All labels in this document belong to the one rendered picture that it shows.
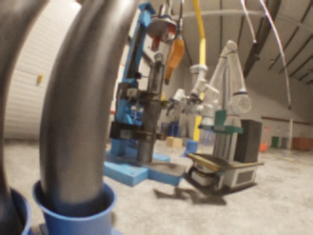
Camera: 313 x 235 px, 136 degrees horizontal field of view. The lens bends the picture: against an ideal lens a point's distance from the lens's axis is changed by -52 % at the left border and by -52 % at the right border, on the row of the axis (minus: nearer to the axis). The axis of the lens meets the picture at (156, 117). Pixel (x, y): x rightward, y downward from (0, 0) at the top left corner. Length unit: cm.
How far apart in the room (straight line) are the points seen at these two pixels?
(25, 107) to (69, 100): 248
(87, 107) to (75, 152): 11
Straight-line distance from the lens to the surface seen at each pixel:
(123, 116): 153
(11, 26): 30
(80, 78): 32
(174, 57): 80
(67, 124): 32
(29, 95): 278
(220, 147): 179
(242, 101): 123
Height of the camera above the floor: 63
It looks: 4 degrees up
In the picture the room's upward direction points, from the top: 8 degrees clockwise
